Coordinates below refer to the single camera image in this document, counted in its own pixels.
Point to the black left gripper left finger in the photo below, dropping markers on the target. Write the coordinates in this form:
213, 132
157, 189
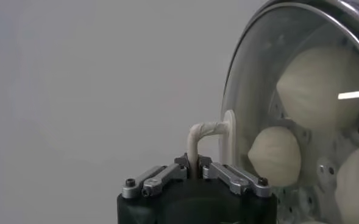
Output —
154, 181

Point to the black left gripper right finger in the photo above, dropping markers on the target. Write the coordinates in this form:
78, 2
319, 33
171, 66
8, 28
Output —
240, 182

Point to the white steamed baozi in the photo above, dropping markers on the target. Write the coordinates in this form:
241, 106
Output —
322, 88
356, 185
275, 156

